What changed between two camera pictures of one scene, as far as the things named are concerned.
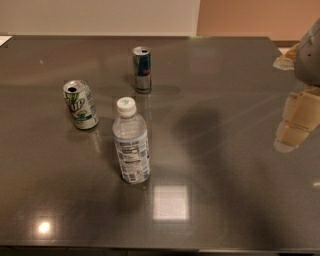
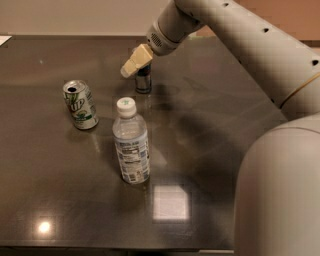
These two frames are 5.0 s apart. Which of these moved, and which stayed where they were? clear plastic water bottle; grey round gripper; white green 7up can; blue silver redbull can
Moved: grey round gripper
Stayed: clear plastic water bottle; white green 7up can; blue silver redbull can
